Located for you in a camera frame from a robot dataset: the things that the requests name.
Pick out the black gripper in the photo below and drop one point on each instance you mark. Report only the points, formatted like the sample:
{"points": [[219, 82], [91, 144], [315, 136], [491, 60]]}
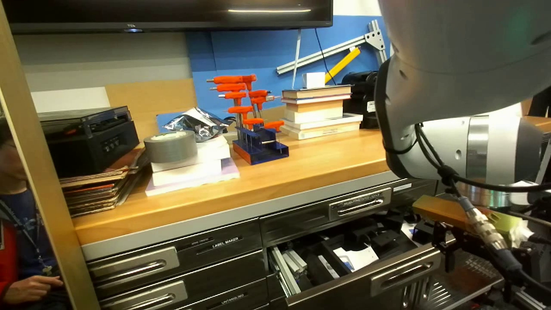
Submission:
{"points": [[444, 237]]}

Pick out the grey metal tool drawer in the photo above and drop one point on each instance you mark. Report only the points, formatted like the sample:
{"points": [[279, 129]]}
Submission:
{"points": [[345, 286]]}

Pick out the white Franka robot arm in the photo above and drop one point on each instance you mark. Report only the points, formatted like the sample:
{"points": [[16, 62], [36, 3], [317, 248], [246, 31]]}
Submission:
{"points": [[458, 56]]}

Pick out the black shallow drawer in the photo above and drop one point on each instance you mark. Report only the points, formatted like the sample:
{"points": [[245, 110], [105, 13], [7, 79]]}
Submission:
{"points": [[458, 284]]}

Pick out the bystander hand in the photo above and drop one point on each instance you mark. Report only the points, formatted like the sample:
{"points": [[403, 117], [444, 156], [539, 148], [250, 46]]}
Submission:
{"points": [[31, 287]]}

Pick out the white paper sheet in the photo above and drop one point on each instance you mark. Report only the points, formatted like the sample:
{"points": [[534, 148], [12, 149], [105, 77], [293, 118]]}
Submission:
{"points": [[355, 255]]}

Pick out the black device with white label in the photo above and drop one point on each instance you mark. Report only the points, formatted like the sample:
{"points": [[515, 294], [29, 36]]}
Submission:
{"points": [[358, 96]]}

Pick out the thick tan book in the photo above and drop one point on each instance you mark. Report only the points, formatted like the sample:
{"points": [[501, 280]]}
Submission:
{"points": [[312, 112]]}

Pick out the thin dark-covered book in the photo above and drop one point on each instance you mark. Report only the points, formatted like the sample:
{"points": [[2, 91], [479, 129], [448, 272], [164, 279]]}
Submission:
{"points": [[315, 100], [315, 91]]}

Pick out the small white box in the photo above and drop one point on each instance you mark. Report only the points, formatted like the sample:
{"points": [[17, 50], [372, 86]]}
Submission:
{"points": [[314, 79]]}

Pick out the blue hex key stand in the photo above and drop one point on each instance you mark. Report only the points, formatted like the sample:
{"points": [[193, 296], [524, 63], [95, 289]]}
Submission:
{"points": [[258, 148]]}

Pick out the thin white rod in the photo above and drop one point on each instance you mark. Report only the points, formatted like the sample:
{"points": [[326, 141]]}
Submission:
{"points": [[296, 56]]}

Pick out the white paper stack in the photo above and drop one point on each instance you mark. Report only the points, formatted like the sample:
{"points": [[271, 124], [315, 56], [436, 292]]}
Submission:
{"points": [[193, 172]]}

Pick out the silver plastic bag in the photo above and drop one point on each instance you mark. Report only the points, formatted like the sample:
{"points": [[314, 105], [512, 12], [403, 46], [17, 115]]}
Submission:
{"points": [[193, 122]]}

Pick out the brown cardboard sheet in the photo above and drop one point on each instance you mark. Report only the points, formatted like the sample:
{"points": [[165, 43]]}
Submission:
{"points": [[152, 103]]}

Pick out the stack of dark boards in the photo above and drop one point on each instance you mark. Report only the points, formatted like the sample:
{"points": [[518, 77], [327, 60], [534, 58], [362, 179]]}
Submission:
{"points": [[102, 186]]}

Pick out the black monitor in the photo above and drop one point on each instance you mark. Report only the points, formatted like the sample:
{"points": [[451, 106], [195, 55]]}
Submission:
{"points": [[172, 12]]}

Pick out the black equipment case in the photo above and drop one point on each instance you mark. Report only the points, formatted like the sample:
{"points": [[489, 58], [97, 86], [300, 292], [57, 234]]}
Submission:
{"points": [[90, 137]]}

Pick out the white flat board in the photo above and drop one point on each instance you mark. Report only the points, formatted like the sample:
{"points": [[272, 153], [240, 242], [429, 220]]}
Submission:
{"points": [[69, 101]]}

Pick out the person in red jacket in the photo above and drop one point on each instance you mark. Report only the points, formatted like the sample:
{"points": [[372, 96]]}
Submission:
{"points": [[11, 229]]}

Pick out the blue wall board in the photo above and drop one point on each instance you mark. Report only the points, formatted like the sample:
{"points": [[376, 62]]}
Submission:
{"points": [[255, 51]]}

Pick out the grey duct tape roll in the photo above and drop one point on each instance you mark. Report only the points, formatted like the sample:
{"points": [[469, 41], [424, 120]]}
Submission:
{"points": [[171, 148]]}

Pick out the wooden post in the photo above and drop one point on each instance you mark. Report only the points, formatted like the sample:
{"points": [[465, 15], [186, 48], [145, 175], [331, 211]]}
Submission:
{"points": [[38, 172]]}

